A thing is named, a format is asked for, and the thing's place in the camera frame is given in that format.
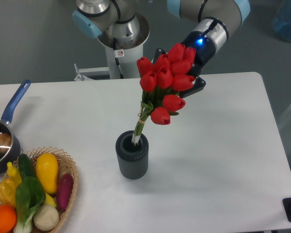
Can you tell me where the purple eggplant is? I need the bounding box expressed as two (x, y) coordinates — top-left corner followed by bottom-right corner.
(56, 173), (74, 211)

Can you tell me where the red tulip bouquet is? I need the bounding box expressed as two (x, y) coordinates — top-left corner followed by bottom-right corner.
(131, 43), (196, 145)

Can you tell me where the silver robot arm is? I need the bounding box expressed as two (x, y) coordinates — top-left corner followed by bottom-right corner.
(72, 0), (250, 50)

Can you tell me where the blue handled saucepan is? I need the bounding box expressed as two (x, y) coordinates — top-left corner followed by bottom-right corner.
(0, 80), (31, 174)

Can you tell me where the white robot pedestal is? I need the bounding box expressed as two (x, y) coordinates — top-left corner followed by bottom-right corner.
(105, 45), (144, 79)

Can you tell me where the brown bread roll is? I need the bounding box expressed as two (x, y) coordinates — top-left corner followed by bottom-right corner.
(0, 133), (12, 154)

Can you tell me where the small yellow gourd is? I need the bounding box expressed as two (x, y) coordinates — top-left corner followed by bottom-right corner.
(7, 162), (22, 185)

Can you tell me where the orange fruit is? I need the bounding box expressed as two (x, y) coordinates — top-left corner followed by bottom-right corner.
(0, 205), (17, 233)

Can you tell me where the white metal base frame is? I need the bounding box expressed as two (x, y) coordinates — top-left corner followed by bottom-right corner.
(74, 63), (141, 82)

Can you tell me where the green bok choy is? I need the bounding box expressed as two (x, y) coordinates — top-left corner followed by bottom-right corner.
(13, 176), (47, 233)

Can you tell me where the yellow banana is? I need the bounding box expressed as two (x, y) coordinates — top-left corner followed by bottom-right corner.
(44, 193), (57, 208)

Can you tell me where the blue transparent container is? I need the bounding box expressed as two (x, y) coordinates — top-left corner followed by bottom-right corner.
(272, 0), (291, 42)

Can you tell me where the yellow bell pepper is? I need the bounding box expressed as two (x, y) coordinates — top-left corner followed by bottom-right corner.
(0, 178), (16, 207)

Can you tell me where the dark grey ribbed vase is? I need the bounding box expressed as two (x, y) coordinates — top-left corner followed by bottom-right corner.
(115, 131), (149, 180)

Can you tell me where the dark green cucumber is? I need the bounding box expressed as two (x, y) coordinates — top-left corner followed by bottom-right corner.
(18, 153), (37, 179)

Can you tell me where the woven bamboo basket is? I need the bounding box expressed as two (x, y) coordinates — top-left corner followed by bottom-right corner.
(0, 146), (79, 233)

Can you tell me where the yellow squash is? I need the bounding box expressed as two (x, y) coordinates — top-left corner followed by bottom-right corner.
(35, 153), (59, 195)

